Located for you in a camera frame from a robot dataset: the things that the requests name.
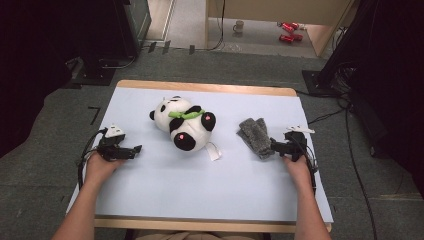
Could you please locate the light wooden desk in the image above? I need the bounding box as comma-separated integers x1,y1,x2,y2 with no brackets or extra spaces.
204,0,356,58

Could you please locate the grey fuzzy cloth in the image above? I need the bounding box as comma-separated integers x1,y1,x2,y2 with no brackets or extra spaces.
236,117,276,160

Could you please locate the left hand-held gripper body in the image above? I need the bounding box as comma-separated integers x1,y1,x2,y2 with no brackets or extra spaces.
95,124,134,163

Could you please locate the wooden table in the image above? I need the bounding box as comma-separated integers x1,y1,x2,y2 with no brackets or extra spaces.
94,79,333,234

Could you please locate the light blue table mat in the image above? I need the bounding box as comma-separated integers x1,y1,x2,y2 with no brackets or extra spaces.
65,86,334,224

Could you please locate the black stand with base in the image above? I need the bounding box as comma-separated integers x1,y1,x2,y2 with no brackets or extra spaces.
301,0,378,98

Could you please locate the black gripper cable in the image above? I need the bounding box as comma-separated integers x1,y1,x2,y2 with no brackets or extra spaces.
299,139,319,196
77,128,108,191

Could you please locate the long black floor cable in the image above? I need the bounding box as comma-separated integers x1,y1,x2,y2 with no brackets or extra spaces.
344,108,378,240

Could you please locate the person's left hand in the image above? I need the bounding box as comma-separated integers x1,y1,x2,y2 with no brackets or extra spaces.
84,152,126,185

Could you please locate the dark cabinet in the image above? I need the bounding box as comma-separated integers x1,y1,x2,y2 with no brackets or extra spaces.
111,0,153,59

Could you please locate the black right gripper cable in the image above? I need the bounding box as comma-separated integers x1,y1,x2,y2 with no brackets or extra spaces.
299,139,319,196

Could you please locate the short black floor cable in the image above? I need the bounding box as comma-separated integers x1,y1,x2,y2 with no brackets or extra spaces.
307,108,348,126

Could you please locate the dark curtain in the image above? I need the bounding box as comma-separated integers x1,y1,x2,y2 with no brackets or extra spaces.
349,0,424,188
0,0,81,158

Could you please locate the person's right hand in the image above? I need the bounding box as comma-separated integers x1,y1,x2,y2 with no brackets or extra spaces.
283,155,313,188

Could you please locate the black hanging cable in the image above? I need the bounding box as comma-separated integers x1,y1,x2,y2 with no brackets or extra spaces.
206,0,226,52

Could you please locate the panda plush toy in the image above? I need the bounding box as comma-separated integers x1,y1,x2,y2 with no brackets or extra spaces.
148,95,223,162

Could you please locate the black stand base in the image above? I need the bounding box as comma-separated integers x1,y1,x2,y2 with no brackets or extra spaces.
71,56,118,87

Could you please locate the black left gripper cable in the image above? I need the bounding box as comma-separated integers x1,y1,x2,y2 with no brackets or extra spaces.
77,128,108,191

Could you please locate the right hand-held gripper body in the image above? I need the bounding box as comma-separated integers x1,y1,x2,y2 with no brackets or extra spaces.
282,124,316,163

